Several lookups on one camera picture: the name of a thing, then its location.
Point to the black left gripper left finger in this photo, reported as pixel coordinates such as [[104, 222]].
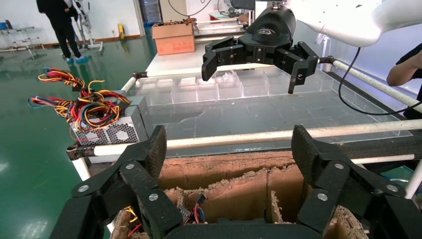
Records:
[[108, 198]]

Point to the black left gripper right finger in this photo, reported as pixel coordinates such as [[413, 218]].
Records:
[[349, 198]]

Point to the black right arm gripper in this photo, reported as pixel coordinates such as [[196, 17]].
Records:
[[270, 29]]

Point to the operator bare forearm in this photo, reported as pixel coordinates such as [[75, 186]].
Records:
[[400, 74]]

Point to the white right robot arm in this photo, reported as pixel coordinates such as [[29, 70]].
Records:
[[346, 19]]

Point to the operator arm black sleeve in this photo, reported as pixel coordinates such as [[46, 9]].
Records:
[[413, 54]]

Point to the crumpled clear plastic bag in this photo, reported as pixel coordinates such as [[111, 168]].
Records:
[[229, 77]]

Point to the pipe rack workbench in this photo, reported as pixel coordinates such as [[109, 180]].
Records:
[[221, 29]]

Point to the clear acrylic divider tray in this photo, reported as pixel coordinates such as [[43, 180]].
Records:
[[250, 115]]

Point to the grey perforated power supply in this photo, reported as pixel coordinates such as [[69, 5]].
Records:
[[115, 133]]

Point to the white table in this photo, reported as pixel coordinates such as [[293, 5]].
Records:
[[178, 62]]

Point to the intact brown cardboard box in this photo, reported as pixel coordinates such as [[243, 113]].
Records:
[[174, 41]]

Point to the grey power supply box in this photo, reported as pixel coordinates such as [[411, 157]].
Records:
[[146, 115]]

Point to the torn brown cardboard box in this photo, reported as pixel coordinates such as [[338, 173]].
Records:
[[230, 198]]

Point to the yellow floor object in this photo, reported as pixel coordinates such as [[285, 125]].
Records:
[[121, 31]]

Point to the grey equipment stand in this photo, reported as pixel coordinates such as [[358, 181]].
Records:
[[86, 29]]

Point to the standing person in black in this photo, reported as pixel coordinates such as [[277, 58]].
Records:
[[61, 23]]

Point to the metal folding rack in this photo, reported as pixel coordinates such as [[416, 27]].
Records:
[[19, 38]]

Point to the white frame pipe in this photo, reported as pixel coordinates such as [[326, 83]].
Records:
[[80, 168], [171, 71], [128, 85], [414, 179], [372, 82], [280, 134], [382, 159]]

